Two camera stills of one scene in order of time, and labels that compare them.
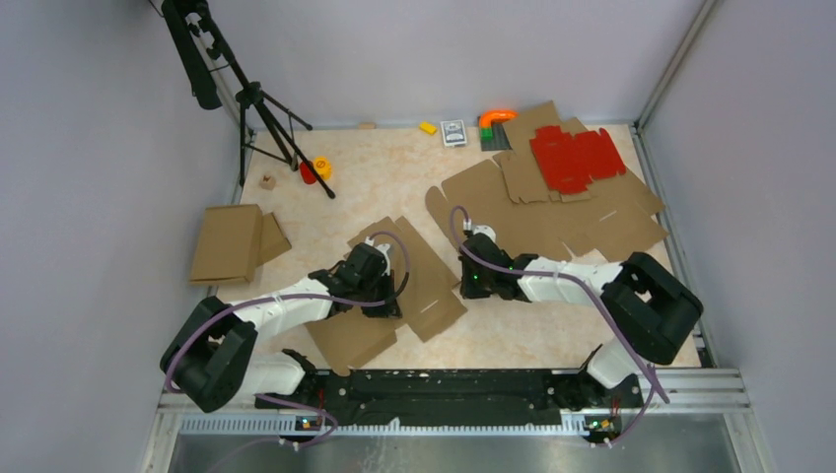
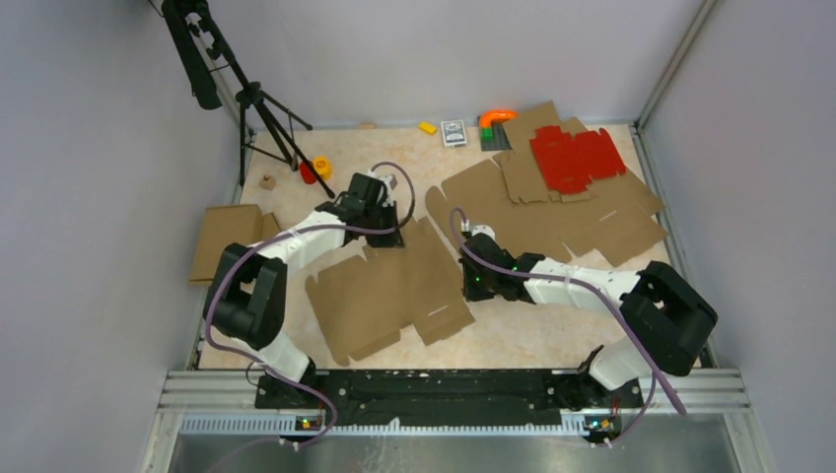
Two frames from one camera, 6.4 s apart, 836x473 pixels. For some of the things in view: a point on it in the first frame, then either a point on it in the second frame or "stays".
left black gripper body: (379, 289) → (382, 214)
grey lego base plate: (499, 141) stays
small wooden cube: (267, 182) stays
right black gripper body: (475, 284) stays
